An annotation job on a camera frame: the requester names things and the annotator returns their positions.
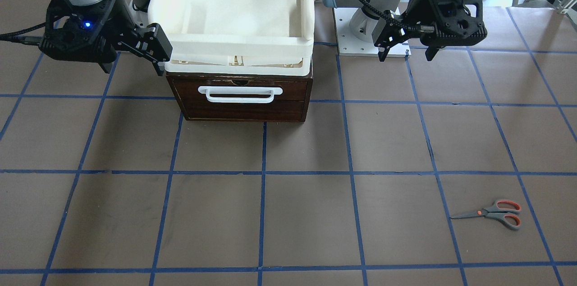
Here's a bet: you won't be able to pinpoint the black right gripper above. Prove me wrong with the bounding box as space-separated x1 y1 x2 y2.
39 0 173 77

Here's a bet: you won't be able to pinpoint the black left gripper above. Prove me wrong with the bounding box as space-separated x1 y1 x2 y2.
373 0 488 62

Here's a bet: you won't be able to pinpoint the grey orange scissors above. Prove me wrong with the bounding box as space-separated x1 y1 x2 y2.
450 199 522 231

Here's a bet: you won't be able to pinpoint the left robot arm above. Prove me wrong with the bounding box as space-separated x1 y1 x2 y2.
323 0 488 62

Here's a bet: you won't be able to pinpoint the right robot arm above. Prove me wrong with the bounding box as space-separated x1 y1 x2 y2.
39 0 172 76

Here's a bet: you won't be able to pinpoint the dark wooden drawer cabinet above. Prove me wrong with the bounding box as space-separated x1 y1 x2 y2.
166 69 313 123

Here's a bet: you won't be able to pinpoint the white plastic tray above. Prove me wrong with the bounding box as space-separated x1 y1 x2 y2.
148 0 315 76

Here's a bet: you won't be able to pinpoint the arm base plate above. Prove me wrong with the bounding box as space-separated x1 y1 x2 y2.
128 0 150 27
333 7 412 58

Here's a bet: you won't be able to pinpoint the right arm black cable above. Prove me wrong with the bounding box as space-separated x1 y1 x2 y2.
0 23 48 45

